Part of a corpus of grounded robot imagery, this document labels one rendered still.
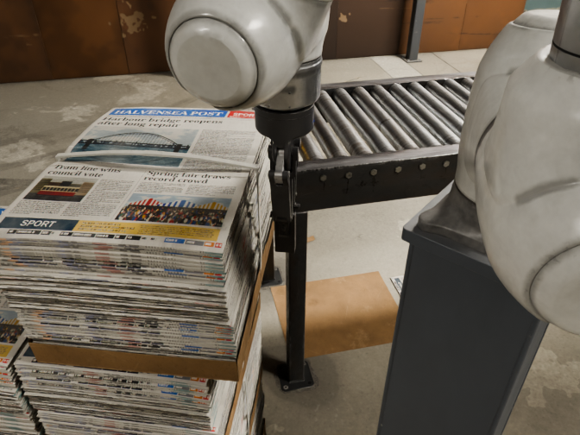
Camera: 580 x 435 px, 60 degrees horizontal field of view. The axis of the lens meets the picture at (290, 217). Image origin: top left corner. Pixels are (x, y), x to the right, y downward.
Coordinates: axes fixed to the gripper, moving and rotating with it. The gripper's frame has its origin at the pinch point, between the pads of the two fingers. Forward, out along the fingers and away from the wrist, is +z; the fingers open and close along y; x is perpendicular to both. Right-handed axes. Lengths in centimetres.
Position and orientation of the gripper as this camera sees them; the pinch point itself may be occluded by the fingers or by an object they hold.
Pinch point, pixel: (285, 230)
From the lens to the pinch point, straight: 74.5
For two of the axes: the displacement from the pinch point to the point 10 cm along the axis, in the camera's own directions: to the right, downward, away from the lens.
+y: -1.2, 5.7, -8.1
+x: 9.9, 0.7, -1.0
